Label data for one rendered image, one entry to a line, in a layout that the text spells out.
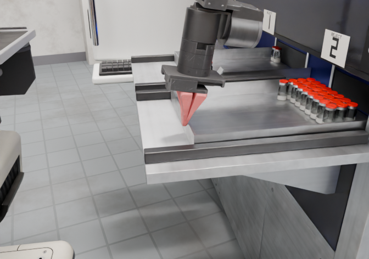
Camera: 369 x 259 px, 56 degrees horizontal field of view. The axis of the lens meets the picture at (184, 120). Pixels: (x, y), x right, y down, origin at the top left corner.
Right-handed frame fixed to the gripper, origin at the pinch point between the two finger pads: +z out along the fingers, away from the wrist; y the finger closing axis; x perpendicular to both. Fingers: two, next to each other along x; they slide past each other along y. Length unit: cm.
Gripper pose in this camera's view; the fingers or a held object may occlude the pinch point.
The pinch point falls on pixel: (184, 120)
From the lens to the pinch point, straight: 63.0
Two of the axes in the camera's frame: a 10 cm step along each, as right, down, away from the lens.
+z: -1.6, 9.1, 3.7
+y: 9.7, 0.7, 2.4
